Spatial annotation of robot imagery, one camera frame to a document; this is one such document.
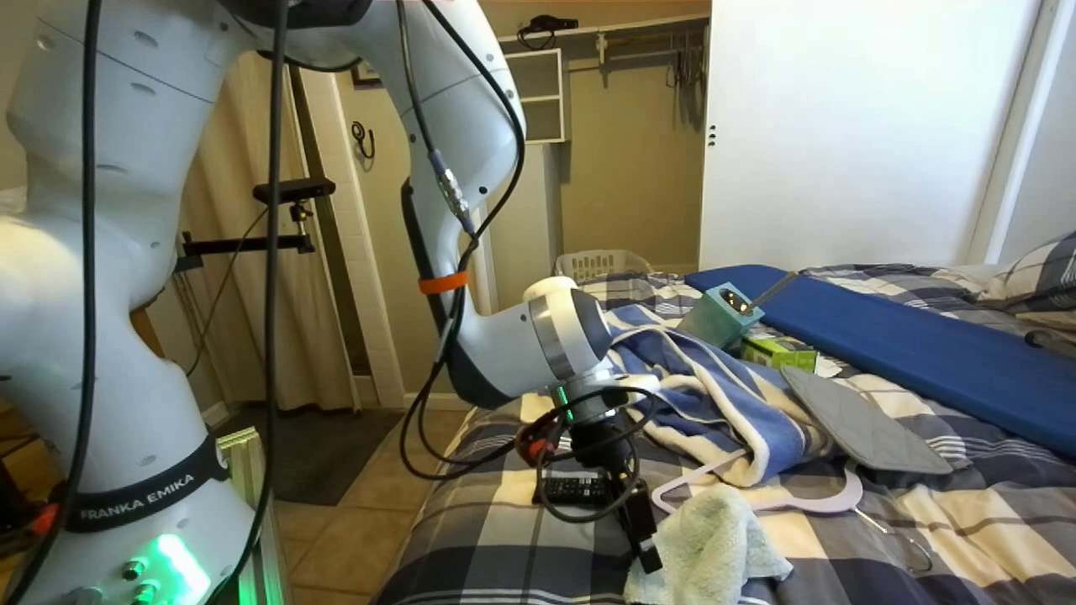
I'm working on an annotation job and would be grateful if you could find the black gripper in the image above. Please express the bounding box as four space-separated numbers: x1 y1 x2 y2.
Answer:
569 410 672 579

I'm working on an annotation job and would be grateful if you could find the white cubby shelf unit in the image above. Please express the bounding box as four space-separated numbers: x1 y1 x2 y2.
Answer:
499 44 569 147

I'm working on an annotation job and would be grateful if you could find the grey flat pad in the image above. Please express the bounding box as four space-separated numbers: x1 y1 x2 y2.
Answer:
776 368 953 482

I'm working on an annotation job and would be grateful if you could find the white door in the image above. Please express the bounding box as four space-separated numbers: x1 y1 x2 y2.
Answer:
694 0 1051 277

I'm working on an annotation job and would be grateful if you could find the teal box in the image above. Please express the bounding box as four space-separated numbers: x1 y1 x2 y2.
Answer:
682 279 765 352

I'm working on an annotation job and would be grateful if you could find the beige curtain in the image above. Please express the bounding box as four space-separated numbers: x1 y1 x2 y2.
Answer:
130 53 362 412

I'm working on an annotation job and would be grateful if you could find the blue foam mat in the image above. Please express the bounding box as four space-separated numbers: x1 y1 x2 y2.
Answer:
682 261 1076 465

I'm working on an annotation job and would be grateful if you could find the orange cable strap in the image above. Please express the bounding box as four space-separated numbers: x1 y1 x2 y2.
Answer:
415 268 474 299

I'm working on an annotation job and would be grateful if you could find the metal robot stand frame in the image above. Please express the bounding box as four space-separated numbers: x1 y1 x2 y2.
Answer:
210 425 285 605

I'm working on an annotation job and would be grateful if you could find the black object on closet shelf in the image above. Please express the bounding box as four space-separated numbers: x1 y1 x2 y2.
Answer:
517 11 580 37

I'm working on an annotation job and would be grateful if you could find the white laundry basket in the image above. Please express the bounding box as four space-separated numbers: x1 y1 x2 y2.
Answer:
551 244 659 285

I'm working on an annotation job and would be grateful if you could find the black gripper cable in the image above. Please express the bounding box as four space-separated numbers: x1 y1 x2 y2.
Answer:
392 0 675 532

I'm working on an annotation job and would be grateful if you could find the dark floor mat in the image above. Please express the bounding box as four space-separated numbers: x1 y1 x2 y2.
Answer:
214 402 408 506

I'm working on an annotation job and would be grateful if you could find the black base cable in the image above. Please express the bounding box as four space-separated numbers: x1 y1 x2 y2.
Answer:
0 0 112 605

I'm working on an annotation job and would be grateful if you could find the black camera tripod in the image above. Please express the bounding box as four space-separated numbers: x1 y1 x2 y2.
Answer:
171 65 377 391

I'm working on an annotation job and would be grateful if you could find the green box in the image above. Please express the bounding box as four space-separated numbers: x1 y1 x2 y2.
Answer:
739 334 819 377

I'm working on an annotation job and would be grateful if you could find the white clothes hanger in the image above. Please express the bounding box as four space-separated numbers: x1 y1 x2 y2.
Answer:
647 450 866 520

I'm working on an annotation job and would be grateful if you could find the blue plaid bedspread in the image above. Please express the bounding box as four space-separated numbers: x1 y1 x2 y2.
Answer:
373 261 1076 605

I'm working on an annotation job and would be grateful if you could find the blue white striped robe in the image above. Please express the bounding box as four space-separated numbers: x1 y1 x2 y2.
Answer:
603 299 841 492

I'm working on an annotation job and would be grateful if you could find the white closet shelf with rod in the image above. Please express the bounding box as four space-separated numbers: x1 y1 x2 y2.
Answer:
496 11 713 74

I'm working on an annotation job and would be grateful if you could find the small light blue towel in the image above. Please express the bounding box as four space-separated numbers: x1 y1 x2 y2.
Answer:
620 483 792 605

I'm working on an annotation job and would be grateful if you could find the plaid pillow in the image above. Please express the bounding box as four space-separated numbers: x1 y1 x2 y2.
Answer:
985 229 1076 313

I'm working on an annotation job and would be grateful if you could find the black wall hook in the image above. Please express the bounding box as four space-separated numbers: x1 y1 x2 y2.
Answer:
347 119 381 176

